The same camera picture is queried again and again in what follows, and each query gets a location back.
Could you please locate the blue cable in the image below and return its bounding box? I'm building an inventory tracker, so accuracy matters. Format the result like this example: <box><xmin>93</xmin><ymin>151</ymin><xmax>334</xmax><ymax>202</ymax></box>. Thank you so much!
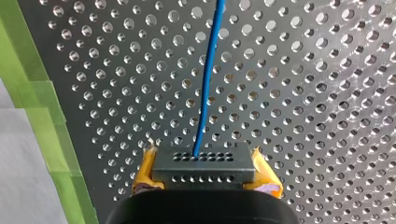
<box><xmin>151</xmin><ymin>0</ymin><xmax>257</xmax><ymax>191</ymax></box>

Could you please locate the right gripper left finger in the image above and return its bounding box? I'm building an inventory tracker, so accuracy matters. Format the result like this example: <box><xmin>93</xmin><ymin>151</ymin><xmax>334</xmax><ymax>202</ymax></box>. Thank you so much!
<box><xmin>132</xmin><ymin>140</ymin><xmax>165</xmax><ymax>196</ymax></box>

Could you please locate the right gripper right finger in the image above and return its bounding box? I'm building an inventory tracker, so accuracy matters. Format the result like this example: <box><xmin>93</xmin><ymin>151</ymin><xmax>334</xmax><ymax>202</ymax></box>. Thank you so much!
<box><xmin>242</xmin><ymin>146</ymin><xmax>285</xmax><ymax>200</ymax></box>

